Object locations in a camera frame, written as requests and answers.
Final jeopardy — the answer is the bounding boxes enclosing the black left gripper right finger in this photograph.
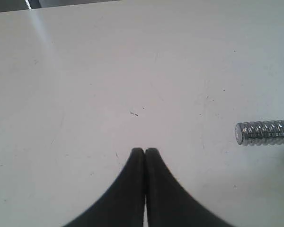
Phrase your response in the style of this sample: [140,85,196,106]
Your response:
[145,148,231,227]

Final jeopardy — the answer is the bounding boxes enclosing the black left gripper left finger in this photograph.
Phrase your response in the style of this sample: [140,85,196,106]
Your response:
[66,148,145,227]

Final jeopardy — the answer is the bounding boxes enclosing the chrome threaded dumbbell bar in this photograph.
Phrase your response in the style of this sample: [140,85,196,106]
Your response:
[235,120,284,146]

